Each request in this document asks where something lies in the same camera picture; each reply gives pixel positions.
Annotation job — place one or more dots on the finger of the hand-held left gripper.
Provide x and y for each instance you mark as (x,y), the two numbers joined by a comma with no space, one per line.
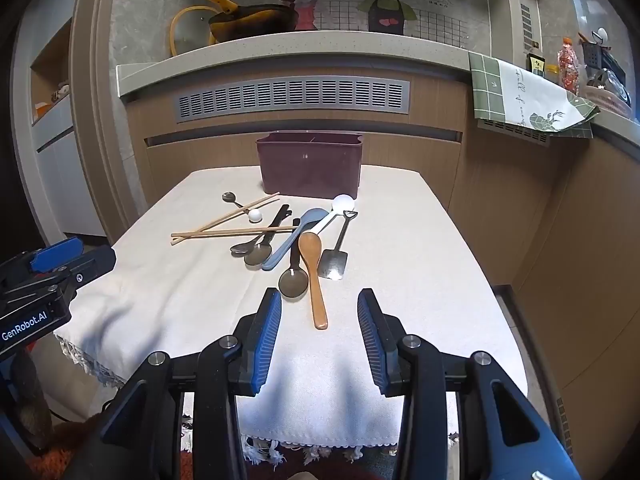
(92,265)
(55,255)

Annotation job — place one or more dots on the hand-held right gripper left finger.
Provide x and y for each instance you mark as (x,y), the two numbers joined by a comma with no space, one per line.
(265,345)

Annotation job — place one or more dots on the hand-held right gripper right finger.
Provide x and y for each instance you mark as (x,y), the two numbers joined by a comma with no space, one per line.
(372,345)

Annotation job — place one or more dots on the shovel-shaped metal spoon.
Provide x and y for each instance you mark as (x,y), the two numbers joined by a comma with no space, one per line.
(332,262)

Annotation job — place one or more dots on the wooden spoon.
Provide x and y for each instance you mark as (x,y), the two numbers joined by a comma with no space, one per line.
(310,247)

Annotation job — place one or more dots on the blue plastic spoon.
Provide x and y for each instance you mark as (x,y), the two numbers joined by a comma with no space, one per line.
(312,216)

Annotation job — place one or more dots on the white plastic spoon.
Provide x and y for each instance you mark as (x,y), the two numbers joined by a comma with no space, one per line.
(343,203)

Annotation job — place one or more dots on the small spoon with white knob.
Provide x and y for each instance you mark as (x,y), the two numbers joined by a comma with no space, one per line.
(228,196)

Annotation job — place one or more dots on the purple plastic utensil holder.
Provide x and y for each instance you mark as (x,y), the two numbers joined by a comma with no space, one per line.
(310,170)

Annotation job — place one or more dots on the white shelf cabinet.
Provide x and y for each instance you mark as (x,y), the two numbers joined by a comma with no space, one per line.
(55,160)

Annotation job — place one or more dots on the red rug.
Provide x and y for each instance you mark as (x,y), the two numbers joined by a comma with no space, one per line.
(65,455)

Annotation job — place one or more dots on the wooden kitchen cabinet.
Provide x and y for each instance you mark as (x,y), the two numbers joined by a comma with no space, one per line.
(575,210)

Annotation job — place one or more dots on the long grey vent grille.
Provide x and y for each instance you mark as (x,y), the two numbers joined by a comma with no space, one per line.
(300,95)

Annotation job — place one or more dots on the yellow-rimmed glass lid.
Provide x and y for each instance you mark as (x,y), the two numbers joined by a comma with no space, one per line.
(192,30)

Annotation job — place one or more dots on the short grey vent grille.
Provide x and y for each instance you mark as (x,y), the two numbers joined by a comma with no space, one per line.
(530,136)

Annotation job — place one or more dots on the green checked cloth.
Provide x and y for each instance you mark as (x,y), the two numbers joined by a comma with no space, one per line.
(525,95)

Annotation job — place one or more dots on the stone kitchen countertop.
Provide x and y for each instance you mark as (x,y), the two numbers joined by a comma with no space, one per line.
(350,50)

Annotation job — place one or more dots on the dark sauce bottle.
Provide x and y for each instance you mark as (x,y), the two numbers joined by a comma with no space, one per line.
(536,62)

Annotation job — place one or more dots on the pink plastic basket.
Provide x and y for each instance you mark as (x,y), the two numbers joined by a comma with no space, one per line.
(607,102)

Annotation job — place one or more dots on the orange chili bottle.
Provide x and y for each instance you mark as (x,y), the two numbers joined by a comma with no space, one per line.
(568,67)

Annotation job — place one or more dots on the metal pot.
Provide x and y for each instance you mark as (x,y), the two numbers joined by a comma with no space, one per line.
(612,82)

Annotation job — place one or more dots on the black countertop utensil rack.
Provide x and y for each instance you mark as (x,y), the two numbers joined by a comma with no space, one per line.
(592,55)

